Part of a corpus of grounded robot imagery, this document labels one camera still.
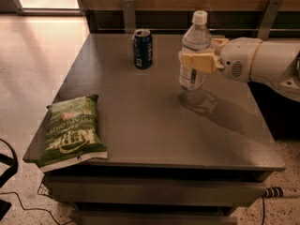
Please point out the clear plastic water bottle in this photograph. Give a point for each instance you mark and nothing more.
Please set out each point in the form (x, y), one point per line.
(196, 39)

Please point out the black chair base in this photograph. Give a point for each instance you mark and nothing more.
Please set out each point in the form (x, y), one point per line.
(12, 168)

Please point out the grey drawer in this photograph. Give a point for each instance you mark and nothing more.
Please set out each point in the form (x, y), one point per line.
(152, 191)
(137, 218)

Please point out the left metal wall bracket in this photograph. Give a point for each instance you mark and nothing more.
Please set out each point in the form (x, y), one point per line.
(129, 15)

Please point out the metal wall bracket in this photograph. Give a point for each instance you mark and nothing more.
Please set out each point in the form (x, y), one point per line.
(268, 17)
(129, 15)

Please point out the lower grey drawer front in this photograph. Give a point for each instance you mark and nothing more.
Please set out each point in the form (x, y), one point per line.
(137, 218)

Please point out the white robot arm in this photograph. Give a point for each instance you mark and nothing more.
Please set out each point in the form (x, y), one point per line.
(274, 62)

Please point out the green jalapeno chip bag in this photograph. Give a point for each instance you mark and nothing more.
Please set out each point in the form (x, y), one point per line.
(71, 136)

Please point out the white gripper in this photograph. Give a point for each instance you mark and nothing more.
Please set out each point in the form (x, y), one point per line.
(238, 59)

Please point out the grey drawer cabinet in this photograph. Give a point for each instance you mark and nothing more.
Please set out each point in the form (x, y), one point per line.
(155, 130)

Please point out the blue soda can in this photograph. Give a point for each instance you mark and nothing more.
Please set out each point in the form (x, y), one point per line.
(142, 48)

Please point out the right metal wall bracket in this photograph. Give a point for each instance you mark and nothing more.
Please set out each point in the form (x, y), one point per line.
(268, 17)

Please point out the upper grey drawer front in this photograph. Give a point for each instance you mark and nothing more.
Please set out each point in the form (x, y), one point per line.
(152, 191)

